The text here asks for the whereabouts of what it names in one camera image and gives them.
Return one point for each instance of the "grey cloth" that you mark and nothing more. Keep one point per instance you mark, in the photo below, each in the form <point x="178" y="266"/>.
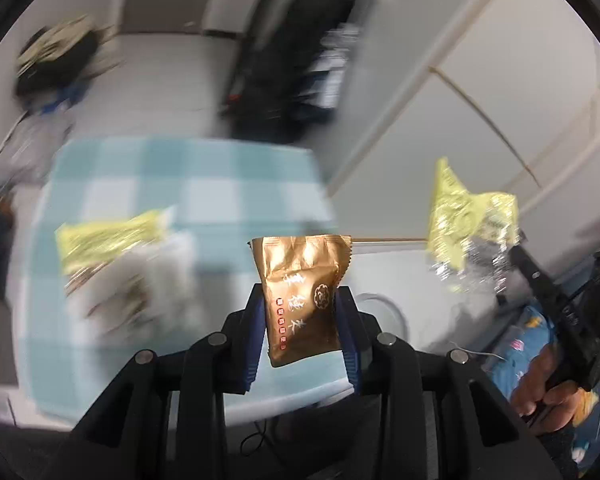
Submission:
<point x="30" y="150"/>

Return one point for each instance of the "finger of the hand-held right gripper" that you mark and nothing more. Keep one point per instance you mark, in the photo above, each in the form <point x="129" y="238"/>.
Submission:
<point x="555" y="305"/>

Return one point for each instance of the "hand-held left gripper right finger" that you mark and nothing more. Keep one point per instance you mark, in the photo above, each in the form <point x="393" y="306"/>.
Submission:
<point x="350" y="355"/>

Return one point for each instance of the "black bag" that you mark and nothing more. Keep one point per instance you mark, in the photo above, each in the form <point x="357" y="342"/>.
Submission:
<point x="60" y="65"/>

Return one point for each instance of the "black cabinet with items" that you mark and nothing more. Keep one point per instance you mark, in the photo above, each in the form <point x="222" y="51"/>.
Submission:
<point x="290" y="60"/>

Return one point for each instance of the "person's right hand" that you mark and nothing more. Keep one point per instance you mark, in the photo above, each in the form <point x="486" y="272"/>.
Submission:
<point x="540" y="385"/>

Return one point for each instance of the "blue floral pillow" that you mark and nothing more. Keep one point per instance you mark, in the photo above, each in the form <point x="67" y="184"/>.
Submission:
<point x="515" y="345"/>

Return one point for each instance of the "white tissue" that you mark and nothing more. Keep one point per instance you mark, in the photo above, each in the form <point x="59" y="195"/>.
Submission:
<point x="130" y="290"/>

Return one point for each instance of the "grey round trash bin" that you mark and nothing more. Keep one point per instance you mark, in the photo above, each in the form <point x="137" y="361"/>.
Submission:
<point x="403" y="322"/>

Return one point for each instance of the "gold snack wrapper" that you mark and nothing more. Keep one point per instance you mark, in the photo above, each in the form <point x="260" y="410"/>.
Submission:
<point x="300" y="290"/>

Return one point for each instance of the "yellow silver-lined snack wrapper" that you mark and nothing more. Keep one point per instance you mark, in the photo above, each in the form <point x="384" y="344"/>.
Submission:
<point x="460" y="215"/>

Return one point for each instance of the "green checked tablecloth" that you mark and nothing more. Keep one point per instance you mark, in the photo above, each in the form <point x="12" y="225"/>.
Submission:
<point x="180" y="175"/>

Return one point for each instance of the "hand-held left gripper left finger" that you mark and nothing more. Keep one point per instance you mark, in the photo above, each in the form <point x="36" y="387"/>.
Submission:
<point x="252" y="345"/>

